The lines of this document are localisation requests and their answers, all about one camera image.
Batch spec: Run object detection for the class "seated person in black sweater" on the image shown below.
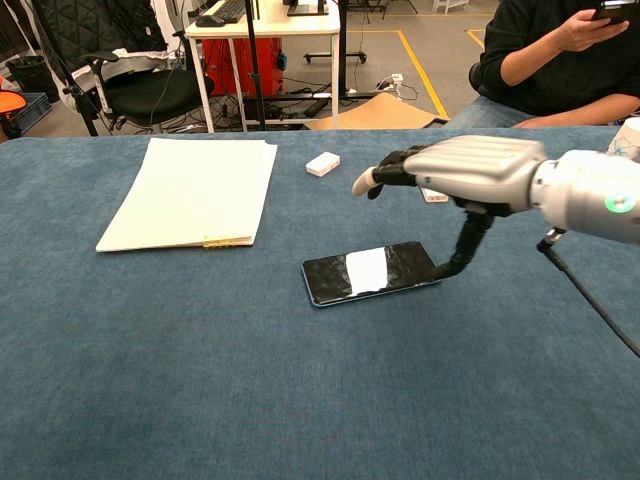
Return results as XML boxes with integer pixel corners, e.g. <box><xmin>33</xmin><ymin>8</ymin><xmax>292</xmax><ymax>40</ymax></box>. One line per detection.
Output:
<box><xmin>447</xmin><ymin>0</ymin><xmax>640</xmax><ymax>130</ymax></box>

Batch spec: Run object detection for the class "red cabinet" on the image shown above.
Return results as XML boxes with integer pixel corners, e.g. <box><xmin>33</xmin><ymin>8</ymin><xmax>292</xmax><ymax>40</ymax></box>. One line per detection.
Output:
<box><xmin>202</xmin><ymin>37</ymin><xmax>284</xmax><ymax>97</ymax></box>

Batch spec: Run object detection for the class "black office chair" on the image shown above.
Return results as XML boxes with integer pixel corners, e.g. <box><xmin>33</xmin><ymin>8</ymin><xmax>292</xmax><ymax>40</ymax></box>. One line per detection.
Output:
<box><xmin>74</xmin><ymin>49</ymin><xmax>216</xmax><ymax>136</ymax></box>

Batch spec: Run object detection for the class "black tripod stand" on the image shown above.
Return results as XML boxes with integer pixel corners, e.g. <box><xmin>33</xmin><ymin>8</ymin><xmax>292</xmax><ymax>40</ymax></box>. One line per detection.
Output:
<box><xmin>244</xmin><ymin>0</ymin><xmax>269</xmax><ymax>132</ymax></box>
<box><xmin>29</xmin><ymin>0</ymin><xmax>101</xmax><ymax>137</ymax></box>

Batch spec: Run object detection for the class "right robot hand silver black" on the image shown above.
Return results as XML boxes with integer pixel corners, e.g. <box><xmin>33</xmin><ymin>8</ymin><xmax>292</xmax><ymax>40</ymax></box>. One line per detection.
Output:
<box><xmin>351</xmin><ymin>134</ymin><xmax>549</xmax><ymax>281</ymax></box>

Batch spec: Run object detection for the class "white paper cup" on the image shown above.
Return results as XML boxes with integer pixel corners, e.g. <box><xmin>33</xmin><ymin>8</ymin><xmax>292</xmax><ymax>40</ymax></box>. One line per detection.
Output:
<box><xmin>606</xmin><ymin>117</ymin><xmax>640</xmax><ymax>164</ymax></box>

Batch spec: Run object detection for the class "orange seat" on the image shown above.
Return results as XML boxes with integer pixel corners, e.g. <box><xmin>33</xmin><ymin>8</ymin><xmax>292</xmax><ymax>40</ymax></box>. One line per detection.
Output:
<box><xmin>0</xmin><ymin>74</ymin><xmax>29</xmax><ymax>119</ymax></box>

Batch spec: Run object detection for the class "black quilted jacket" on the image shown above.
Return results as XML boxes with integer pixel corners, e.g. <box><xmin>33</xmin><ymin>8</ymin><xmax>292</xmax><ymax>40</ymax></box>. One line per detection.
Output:
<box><xmin>32</xmin><ymin>0</ymin><xmax>169</xmax><ymax>56</ymax></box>

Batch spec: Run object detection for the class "white desk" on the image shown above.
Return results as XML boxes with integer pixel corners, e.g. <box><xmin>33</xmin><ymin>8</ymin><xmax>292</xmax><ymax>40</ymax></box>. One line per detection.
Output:
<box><xmin>184</xmin><ymin>0</ymin><xmax>342</xmax><ymax>134</ymax></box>

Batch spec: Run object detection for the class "blue table cloth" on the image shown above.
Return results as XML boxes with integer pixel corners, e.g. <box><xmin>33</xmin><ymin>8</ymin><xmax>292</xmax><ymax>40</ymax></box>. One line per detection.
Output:
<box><xmin>0</xmin><ymin>125</ymin><xmax>640</xmax><ymax>480</ymax></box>

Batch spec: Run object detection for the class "white paper stack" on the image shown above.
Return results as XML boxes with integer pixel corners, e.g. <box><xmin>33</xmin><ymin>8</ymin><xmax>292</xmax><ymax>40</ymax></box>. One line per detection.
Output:
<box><xmin>95</xmin><ymin>137</ymin><xmax>279</xmax><ymax>254</ymax></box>

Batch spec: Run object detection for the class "brown cardboard sheet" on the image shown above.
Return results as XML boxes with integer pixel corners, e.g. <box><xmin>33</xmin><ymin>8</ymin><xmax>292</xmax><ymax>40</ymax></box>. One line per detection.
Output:
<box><xmin>304</xmin><ymin>93</ymin><xmax>449</xmax><ymax>131</ymax></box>

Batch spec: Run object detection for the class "black trash bin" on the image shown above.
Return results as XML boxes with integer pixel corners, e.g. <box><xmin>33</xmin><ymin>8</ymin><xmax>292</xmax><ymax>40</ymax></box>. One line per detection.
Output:
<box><xmin>5</xmin><ymin>55</ymin><xmax>60</xmax><ymax>104</ymax></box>

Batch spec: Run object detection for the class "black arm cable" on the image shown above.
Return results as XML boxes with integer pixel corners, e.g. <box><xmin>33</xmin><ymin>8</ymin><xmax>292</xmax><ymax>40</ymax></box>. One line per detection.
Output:
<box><xmin>536</xmin><ymin>228</ymin><xmax>640</xmax><ymax>359</ymax></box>

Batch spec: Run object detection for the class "black keyboard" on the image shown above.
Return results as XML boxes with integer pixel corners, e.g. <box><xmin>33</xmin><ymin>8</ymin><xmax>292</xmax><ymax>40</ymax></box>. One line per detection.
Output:
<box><xmin>205</xmin><ymin>0</ymin><xmax>246</xmax><ymax>24</ymax></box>

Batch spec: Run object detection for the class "blue plastic crate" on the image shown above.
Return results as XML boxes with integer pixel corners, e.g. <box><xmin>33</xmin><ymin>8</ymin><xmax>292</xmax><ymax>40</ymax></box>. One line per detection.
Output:
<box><xmin>9</xmin><ymin>92</ymin><xmax>54</xmax><ymax>135</ymax></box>

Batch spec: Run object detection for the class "black monitor stand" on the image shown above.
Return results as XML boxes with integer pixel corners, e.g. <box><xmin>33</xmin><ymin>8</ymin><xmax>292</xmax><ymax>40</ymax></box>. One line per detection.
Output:
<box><xmin>282</xmin><ymin>0</ymin><xmax>331</xmax><ymax>17</ymax></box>

